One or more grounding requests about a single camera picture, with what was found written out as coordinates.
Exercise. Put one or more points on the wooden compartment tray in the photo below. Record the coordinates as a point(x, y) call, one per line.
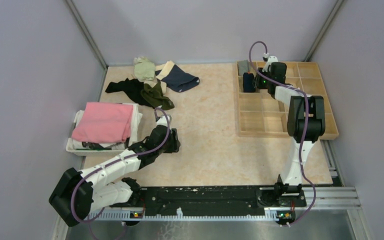
point(260, 115)

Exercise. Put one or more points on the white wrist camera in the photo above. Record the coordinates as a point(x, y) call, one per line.
point(163, 121)
point(269, 59)

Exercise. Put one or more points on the light green underwear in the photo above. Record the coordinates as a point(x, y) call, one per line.
point(143, 69)

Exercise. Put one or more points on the black underwear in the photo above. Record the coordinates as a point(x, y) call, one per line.
point(132, 88)

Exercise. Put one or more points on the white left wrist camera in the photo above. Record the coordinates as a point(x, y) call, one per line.
point(163, 121)

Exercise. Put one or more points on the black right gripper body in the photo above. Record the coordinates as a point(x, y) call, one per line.
point(262, 82)

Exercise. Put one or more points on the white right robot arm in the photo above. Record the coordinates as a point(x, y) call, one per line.
point(305, 124)

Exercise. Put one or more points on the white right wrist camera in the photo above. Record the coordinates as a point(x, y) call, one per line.
point(269, 59)

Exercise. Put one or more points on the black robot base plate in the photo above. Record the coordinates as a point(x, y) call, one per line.
point(209, 201)

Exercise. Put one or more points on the navy underwear cream waistband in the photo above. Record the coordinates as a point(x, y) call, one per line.
point(175, 78)

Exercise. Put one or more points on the white perforated plastic basket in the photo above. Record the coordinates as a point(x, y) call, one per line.
point(101, 149)

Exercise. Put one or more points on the dark green underwear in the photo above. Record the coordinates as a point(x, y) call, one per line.
point(155, 97)

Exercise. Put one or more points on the navy orange underwear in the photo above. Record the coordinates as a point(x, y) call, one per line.
point(248, 82)

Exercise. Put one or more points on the white folded cloth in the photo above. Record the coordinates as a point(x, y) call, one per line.
point(104, 126)

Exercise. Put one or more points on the aluminium frame rail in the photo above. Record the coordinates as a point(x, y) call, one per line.
point(329, 198)

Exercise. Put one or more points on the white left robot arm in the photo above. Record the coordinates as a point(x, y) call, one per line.
point(102, 182)

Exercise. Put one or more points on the pink folded cloth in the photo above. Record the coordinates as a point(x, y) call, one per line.
point(104, 122)

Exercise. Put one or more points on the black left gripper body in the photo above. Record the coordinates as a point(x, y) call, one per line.
point(171, 145)

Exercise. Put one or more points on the grey underwear white waistband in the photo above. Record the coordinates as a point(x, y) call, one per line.
point(243, 67)

